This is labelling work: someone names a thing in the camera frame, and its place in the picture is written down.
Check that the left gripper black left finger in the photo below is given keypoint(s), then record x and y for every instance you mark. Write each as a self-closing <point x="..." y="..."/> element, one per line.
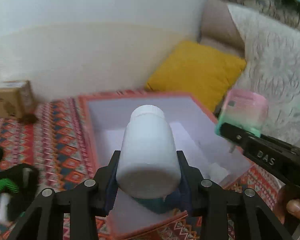
<point x="90" y="199"/>

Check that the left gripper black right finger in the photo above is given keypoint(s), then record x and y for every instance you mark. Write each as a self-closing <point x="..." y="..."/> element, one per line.
<point x="251" y="216"/>

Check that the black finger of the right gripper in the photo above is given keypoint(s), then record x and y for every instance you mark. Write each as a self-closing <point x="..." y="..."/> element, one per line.
<point x="233" y="136"/>

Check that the pink green pouch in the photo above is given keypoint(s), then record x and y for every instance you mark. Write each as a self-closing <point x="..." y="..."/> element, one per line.
<point x="244" y="109"/>

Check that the white plastic bottle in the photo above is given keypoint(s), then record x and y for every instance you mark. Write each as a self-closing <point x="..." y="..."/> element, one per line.
<point x="148" y="166"/>

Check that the teal green plastic case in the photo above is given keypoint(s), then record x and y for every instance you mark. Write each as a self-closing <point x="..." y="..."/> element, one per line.
<point x="158" y="205"/>

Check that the patterned woven tablecloth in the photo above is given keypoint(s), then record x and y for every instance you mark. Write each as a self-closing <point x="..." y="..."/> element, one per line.
<point x="74" y="137"/>

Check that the black fluffy fabric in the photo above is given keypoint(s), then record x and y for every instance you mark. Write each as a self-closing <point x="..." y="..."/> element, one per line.
<point x="27" y="178"/>

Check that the coral pink storage box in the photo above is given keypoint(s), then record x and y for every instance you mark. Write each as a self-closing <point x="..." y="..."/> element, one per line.
<point x="193" y="128"/>

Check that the yellow cushion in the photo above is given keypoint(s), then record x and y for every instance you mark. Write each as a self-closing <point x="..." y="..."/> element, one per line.
<point x="203" y="71"/>

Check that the white small bottle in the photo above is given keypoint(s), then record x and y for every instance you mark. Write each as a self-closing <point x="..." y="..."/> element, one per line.
<point x="4" y="201"/>

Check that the green bristle brush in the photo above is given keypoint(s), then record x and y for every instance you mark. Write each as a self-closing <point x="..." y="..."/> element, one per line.
<point x="7" y="184"/>

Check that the brown tuft on table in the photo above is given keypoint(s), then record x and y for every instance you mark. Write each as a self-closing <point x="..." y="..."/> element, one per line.
<point x="28" y="119"/>

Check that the white lace sofa cover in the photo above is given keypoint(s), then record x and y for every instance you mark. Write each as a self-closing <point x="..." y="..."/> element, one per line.
<point x="272" y="52"/>

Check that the brown cardboard box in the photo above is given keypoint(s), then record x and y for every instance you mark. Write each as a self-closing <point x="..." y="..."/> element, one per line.
<point x="16" y="99"/>

